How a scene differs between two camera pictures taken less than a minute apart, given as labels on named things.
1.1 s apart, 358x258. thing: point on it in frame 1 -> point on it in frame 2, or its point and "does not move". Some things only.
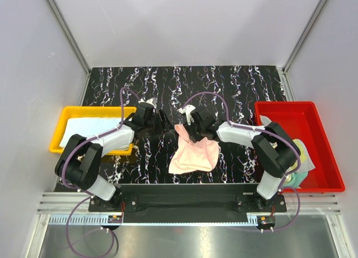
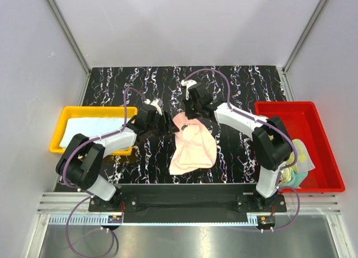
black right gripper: x=188 y=127 -> x=189 y=115
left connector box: x=114 y=219 does not move
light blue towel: x=88 y=127 does not move
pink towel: x=201 y=155 does not move
